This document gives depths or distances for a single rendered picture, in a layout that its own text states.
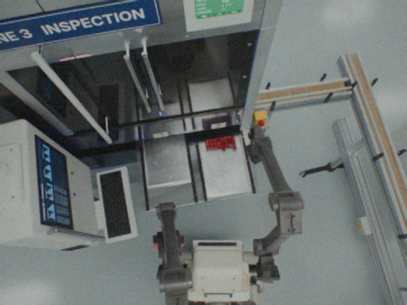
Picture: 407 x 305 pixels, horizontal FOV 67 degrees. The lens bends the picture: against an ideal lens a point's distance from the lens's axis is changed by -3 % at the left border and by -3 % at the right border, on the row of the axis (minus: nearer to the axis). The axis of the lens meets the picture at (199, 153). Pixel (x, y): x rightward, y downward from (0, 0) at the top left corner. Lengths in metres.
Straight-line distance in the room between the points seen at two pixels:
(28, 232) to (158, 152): 0.93
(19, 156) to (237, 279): 0.99
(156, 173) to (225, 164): 0.42
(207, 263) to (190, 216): 1.43
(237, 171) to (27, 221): 1.14
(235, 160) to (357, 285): 1.55
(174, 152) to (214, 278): 0.88
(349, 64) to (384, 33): 1.66
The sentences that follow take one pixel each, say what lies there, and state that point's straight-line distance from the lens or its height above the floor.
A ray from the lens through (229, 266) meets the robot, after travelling 1.32.
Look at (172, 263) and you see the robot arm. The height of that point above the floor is 1.57.
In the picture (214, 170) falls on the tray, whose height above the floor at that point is 0.88.
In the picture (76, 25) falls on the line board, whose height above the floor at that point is 1.96.
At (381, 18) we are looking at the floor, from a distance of 4.05.
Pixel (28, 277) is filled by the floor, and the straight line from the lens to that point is 3.11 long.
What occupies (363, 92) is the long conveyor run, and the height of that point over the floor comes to 0.97.
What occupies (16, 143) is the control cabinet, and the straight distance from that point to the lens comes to 1.43.
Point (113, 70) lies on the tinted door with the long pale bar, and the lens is 1.27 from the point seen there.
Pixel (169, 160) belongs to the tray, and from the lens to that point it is 1.92.
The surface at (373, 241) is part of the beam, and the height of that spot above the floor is 0.53.
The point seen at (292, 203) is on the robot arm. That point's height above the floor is 1.62.
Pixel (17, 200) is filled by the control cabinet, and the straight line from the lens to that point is 1.34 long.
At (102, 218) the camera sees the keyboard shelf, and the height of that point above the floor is 0.80.
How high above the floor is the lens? 2.70
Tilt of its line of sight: 71 degrees down
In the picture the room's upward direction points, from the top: 7 degrees counter-clockwise
